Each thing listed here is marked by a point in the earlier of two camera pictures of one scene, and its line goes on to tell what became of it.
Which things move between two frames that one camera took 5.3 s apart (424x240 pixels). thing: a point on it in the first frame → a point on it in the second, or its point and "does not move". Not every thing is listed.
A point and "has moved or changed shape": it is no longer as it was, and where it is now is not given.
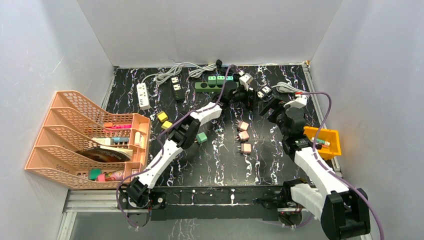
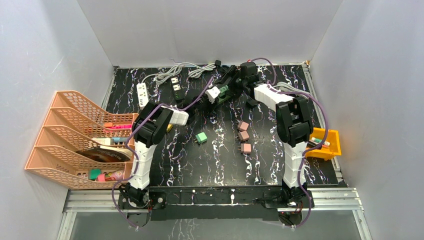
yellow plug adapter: [166, 125] does not move
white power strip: [143, 96] does not move
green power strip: [205, 87] has moved or changed shape
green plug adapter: [201, 137] does not move
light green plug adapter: [212, 80] → [223, 90]
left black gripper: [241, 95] → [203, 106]
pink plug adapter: [243, 135] does not move
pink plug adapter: [243, 125] does not move
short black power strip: [177, 87] does not move
